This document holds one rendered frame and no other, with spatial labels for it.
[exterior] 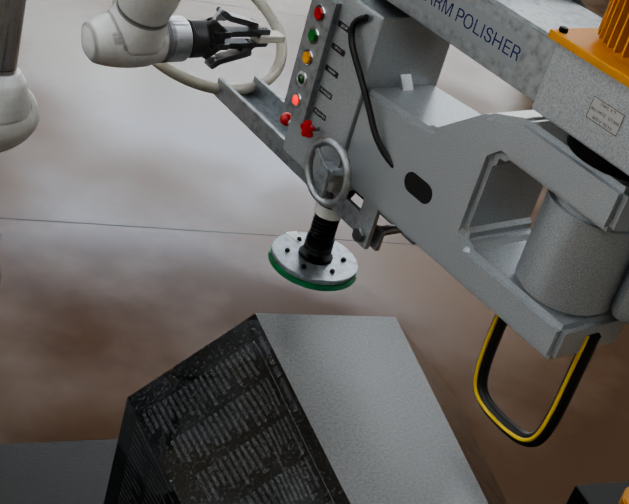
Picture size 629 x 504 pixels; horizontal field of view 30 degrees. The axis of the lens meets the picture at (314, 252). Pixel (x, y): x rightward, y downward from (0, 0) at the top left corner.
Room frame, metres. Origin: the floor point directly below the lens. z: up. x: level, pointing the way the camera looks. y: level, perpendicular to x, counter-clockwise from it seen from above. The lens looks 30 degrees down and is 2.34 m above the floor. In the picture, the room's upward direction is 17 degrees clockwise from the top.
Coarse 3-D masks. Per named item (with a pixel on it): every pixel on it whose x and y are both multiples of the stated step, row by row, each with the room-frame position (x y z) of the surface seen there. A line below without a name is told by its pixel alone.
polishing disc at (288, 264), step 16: (288, 240) 2.43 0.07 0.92; (304, 240) 2.45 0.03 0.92; (272, 256) 2.36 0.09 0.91; (288, 256) 2.36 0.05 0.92; (304, 256) 2.37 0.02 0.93; (336, 256) 2.42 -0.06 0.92; (352, 256) 2.45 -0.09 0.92; (288, 272) 2.30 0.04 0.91; (304, 272) 2.31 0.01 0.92; (320, 272) 2.33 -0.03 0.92; (336, 272) 2.35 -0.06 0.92; (352, 272) 2.37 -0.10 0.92; (320, 288) 2.29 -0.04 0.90; (336, 288) 2.31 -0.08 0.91
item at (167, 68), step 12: (252, 0) 3.06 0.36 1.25; (264, 0) 3.06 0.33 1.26; (264, 12) 3.03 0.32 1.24; (276, 24) 3.00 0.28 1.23; (276, 48) 2.94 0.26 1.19; (276, 60) 2.88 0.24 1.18; (168, 72) 2.63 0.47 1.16; (180, 72) 2.64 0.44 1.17; (276, 72) 2.83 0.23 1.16; (192, 84) 2.64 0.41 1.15; (204, 84) 2.65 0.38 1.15; (216, 84) 2.67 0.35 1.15; (240, 84) 2.72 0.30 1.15; (252, 84) 2.74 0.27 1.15
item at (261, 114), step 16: (224, 80) 2.67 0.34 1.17; (256, 80) 2.75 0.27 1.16; (224, 96) 2.65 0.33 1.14; (240, 96) 2.61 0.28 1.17; (256, 96) 2.73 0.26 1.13; (272, 96) 2.69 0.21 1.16; (240, 112) 2.59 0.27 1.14; (256, 112) 2.56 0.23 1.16; (272, 112) 2.67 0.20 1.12; (288, 112) 2.64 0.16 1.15; (256, 128) 2.54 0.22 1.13; (272, 128) 2.50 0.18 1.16; (272, 144) 2.49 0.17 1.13; (288, 160) 2.44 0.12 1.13; (304, 176) 2.39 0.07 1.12; (336, 208) 2.30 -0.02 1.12; (352, 208) 2.26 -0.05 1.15; (352, 224) 2.25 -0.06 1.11
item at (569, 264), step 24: (552, 192) 1.92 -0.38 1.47; (552, 216) 1.88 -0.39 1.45; (576, 216) 1.85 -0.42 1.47; (528, 240) 1.92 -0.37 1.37; (552, 240) 1.86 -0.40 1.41; (576, 240) 1.84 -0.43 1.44; (600, 240) 1.83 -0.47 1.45; (624, 240) 1.84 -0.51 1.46; (528, 264) 1.88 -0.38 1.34; (552, 264) 1.85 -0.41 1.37; (576, 264) 1.83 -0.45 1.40; (600, 264) 1.83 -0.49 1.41; (624, 264) 1.86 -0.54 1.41; (528, 288) 1.86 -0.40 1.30; (552, 288) 1.84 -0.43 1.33; (576, 288) 1.83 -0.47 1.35; (600, 288) 1.84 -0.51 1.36; (576, 312) 1.83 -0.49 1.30; (600, 312) 1.86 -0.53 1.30
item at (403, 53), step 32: (352, 0) 2.32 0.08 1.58; (384, 0) 2.35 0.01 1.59; (384, 32) 2.26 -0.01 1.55; (416, 32) 2.32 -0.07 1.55; (352, 64) 2.28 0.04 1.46; (384, 64) 2.28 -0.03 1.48; (416, 64) 2.34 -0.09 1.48; (320, 96) 2.33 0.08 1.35; (352, 96) 2.26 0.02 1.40; (288, 128) 2.39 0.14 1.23; (320, 128) 2.31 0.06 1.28; (352, 128) 2.26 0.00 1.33
